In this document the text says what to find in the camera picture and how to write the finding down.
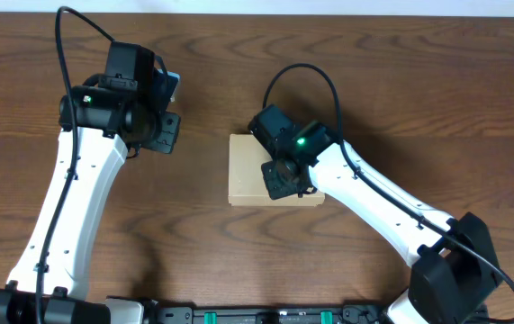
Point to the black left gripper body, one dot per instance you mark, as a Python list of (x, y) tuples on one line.
[(166, 132)]

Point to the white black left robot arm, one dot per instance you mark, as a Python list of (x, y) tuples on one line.
[(99, 126)]

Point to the black aluminium mounting rail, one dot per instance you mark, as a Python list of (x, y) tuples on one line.
[(348, 314)]

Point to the cardboard box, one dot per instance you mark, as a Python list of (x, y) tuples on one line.
[(246, 184)]

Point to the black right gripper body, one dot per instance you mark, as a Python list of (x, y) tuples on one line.
[(275, 178)]

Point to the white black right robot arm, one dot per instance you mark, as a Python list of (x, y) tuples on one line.
[(453, 264)]

